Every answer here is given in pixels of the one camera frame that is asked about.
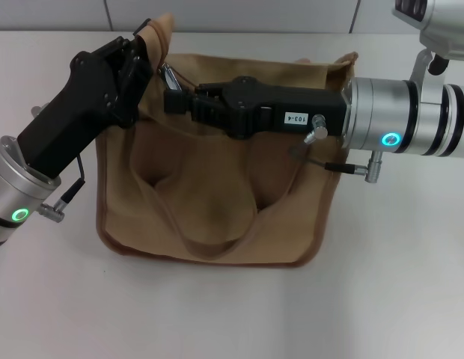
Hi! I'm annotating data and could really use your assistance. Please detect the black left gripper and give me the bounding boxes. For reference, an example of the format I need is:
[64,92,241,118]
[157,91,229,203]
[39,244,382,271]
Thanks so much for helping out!
[16,17,153,177]

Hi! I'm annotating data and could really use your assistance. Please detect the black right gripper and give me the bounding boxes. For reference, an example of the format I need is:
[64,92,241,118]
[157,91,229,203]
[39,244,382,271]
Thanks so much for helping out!
[162,76,348,141]

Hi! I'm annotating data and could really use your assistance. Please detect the silver metal zipper pull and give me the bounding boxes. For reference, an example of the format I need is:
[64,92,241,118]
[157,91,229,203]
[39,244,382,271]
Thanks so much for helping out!
[156,63,183,93]

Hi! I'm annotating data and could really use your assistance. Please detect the khaki canvas food bag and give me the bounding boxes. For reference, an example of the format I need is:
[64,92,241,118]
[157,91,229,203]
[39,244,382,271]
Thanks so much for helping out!
[94,13,359,269]

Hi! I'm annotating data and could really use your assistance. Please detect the right gripper cable with plug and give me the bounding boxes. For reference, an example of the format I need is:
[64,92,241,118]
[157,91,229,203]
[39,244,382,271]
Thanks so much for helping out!
[290,113,385,184]

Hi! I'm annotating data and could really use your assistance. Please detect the gripper cable with plug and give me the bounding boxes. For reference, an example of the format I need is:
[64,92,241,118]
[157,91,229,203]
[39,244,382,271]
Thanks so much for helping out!
[290,113,385,184]
[39,153,86,224]

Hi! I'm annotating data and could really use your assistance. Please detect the left gripper cable with plug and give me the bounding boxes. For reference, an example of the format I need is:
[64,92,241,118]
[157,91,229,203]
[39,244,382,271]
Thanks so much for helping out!
[39,153,86,224]

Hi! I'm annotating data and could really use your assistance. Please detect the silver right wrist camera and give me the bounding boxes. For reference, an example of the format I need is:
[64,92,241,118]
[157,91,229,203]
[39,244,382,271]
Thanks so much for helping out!
[391,0,464,61]

